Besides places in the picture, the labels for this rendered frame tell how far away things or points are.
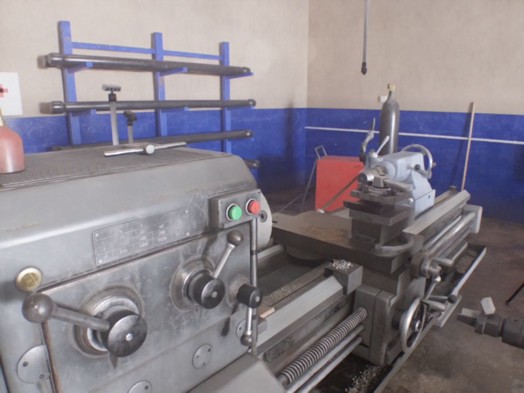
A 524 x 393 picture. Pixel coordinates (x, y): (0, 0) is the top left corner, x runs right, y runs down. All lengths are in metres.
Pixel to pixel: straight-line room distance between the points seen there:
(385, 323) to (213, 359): 0.71
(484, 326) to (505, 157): 4.23
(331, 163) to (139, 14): 2.69
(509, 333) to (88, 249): 1.18
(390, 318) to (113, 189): 1.08
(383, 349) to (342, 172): 3.17
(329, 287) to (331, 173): 3.21
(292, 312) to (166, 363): 0.48
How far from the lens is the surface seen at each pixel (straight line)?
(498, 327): 1.37
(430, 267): 1.48
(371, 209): 1.39
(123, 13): 4.45
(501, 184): 5.52
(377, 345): 1.49
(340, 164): 4.43
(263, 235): 1.13
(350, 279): 1.37
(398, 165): 2.08
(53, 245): 0.62
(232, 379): 0.95
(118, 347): 0.64
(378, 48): 6.00
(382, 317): 1.42
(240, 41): 5.46
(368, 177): 1.87
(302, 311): 1.21
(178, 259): 0.73
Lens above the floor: 1.46
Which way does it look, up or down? 14 degrees down
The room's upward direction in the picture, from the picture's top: straight up
